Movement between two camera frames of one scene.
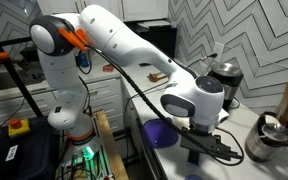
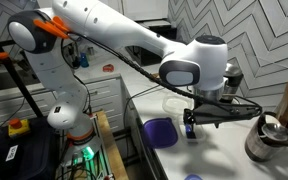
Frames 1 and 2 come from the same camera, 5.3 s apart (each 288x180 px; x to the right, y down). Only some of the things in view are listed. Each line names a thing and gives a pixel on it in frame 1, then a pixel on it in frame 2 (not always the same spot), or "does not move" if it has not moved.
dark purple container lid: [160, 133] does not move
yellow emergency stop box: [18, 127] does not move
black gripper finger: [193, 157] → [191, 134]
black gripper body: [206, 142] → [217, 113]
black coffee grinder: [230, 75] does not move
